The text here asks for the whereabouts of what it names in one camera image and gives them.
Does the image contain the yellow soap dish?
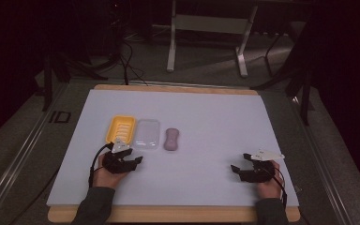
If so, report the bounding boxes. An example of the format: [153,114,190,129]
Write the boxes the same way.
[105,114,137,145]

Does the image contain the clear plastic container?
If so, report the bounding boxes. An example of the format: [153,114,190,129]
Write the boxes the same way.
[132,118,161,151]

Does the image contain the white table mat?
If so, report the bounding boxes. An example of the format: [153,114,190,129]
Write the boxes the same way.
[46,88,300,208]

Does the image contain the person's left hand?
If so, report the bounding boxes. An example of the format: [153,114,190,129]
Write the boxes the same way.
[92,153,129,190]

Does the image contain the white metal stand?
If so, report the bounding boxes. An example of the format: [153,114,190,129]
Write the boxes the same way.
[166,0,260,79]

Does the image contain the dark metal stand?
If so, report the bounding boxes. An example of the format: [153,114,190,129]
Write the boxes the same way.
[249,18,315,127]
[41,51,109,113]

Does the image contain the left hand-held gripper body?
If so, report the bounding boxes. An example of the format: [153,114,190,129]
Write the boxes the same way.
[101,138,138,175]

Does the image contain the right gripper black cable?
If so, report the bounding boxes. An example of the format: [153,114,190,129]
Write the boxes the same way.
[263,166,289,208]

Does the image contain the black floor cables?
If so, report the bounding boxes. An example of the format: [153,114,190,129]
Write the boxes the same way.
[117,38,150,86]

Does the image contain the metal floor rail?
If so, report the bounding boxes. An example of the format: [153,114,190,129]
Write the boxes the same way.
[289,95,354,225]
[0,83,69,225]

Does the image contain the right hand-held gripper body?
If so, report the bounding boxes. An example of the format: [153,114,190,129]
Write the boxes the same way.
[238,149,286,184]

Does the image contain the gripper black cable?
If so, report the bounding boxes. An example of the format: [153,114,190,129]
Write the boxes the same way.
[263,166,289,208]
[87,142,115,189]

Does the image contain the pink soap bar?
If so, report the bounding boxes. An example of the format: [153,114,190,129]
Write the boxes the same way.
[163,127,180,152]

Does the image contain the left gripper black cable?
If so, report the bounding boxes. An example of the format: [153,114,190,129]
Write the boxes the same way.
[87,142,115,189]

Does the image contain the person's right hand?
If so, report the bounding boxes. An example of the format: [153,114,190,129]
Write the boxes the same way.
[255,160,285,200]

